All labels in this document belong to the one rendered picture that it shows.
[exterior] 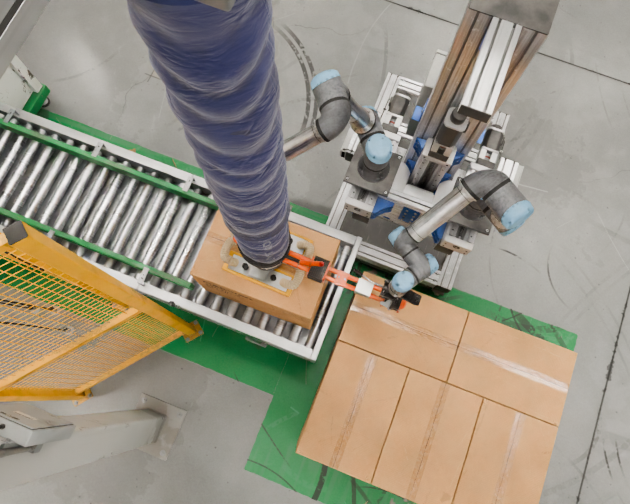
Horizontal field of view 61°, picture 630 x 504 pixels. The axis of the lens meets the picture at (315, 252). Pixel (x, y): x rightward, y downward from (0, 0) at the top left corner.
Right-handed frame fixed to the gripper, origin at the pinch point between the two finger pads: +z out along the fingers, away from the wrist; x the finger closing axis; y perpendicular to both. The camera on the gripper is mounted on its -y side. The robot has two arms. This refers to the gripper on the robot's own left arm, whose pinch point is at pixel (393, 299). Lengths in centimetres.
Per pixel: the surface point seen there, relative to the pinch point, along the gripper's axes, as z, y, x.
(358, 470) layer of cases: 54, -18, 75
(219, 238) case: 13, 85, 1
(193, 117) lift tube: -133, 61, 12
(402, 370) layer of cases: 54, -22, 21
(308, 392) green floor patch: 108, 18, 49
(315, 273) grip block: -1.4, 35.6, 2.9
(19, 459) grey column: -56, 92, 101
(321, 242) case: 13.2, 39.6, -15.2
